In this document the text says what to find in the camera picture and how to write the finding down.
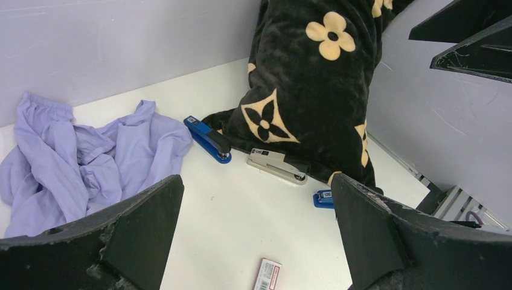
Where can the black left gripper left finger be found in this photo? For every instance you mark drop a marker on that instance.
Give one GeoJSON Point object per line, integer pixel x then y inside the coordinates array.
{"type": "Point", "coordinates": [124, 246]}

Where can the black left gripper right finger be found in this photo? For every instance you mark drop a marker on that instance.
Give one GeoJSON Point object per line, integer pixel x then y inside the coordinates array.
{"type": "Point", "coordinates": [389, 245]}

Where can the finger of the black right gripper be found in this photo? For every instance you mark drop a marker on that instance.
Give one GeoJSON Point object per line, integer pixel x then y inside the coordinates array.
{"type": "Point", "coordinates": [460, 20]}
{"type": "Point", "coordinates": [486, 54]}

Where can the blue stapler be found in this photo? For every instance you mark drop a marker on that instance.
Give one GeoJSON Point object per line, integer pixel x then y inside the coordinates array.
{"type": "Point", "coordinates": [323, 199]}
{"type": "Point", "coordinates": [216, 144]}

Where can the red white staple box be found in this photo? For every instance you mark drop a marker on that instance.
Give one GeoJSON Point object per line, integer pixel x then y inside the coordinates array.
{"type": "Point", "coordinates": [268, 274]}

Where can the beige and black stapler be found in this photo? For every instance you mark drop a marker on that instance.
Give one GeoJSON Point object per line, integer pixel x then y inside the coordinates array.
{"type": "Point", "coordinates": [284, 166]}

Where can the lavender crumpled cloth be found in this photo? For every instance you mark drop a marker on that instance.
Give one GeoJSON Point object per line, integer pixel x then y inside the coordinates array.
{"type": "Point", "coordinates": [60, 171]}

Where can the black floral blanket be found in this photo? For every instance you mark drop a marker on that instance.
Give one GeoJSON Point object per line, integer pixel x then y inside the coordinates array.
{"type": "Point", "coordinates": [309, 74]}

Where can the aluminium rail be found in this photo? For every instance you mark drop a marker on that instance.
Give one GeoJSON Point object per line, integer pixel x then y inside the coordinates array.
{"type": "Point", "coordinates": [458, 206]}

